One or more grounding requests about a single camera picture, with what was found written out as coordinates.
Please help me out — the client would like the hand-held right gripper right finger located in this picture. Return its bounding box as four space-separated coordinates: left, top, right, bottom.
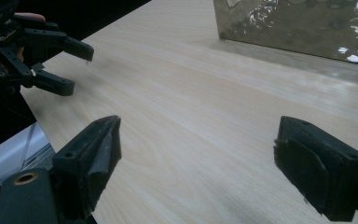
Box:
273 115 358 222

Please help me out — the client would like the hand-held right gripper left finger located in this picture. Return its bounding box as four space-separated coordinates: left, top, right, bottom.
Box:
51 114 123 221

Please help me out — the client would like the clear plastic bag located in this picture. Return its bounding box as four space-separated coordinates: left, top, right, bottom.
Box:
213 0 358 68

